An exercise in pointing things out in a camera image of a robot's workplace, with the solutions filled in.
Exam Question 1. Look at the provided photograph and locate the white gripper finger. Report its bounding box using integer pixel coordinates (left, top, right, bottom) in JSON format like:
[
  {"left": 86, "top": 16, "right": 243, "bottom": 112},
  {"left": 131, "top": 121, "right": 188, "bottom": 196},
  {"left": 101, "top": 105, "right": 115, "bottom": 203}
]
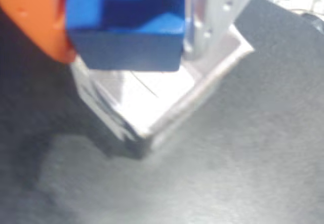
[{"left": 184, "top": 0, "right": 264, "bottom": 61}]

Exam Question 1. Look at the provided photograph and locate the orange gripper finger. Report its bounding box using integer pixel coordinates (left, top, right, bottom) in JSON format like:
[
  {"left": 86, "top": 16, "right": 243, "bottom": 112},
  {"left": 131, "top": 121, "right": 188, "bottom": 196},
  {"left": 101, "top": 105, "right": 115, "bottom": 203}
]
[{"left": 0, "top": 0, "right": 77, "bottom": 64}]

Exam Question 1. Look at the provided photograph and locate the blue cube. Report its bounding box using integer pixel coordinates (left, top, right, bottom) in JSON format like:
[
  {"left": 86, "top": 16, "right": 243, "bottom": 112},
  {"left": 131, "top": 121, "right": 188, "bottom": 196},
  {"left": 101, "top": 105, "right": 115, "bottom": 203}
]
[{"left": 65, "top": 0, "right": 186, "bottom": 72}]

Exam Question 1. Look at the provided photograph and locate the white open box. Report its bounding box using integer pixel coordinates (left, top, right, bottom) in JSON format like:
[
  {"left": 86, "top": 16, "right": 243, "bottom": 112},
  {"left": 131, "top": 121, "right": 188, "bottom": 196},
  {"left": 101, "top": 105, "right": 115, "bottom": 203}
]
[{"left": 70, "top": 24, "right": 255, "bottom": 159}]

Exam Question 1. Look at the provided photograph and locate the grey felt mat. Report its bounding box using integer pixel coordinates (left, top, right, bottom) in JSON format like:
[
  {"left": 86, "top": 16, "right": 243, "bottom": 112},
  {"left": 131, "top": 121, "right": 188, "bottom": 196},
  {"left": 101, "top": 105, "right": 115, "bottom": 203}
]
[{"left": 0, "top": 0, "right": 324, "bottom": 224}]

